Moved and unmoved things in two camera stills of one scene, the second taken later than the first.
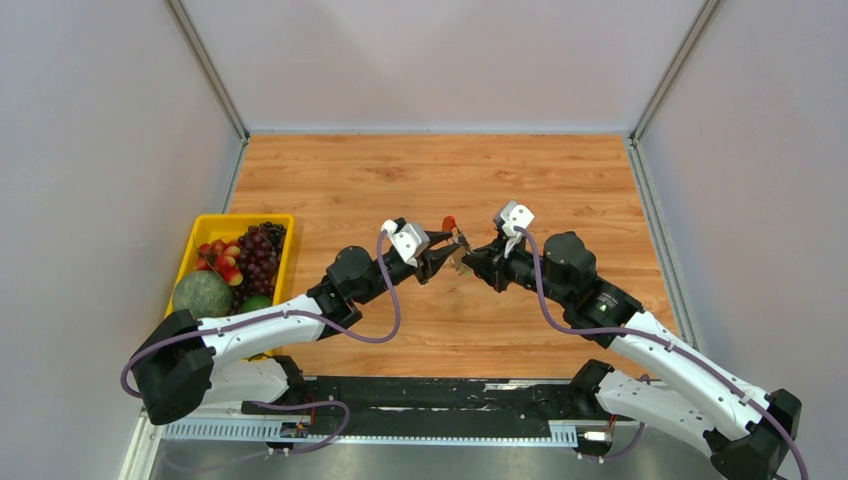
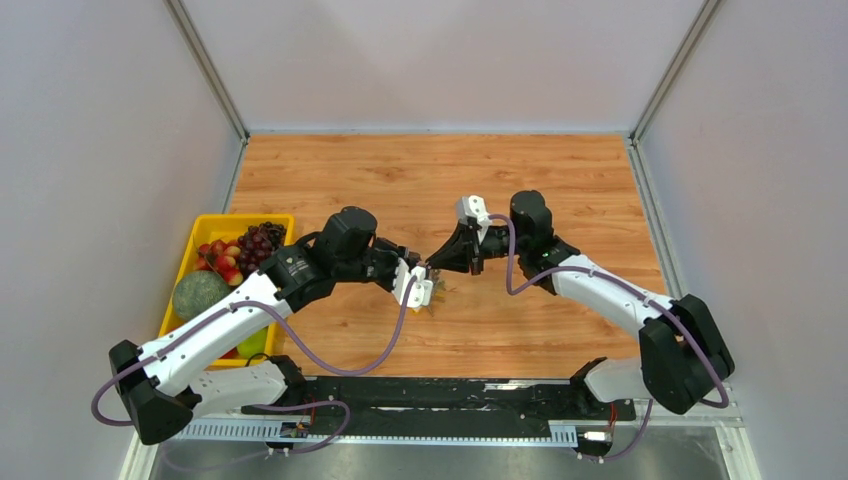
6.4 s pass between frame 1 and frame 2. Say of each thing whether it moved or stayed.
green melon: stayed
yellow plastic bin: stayed
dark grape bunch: stayed
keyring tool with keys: moved
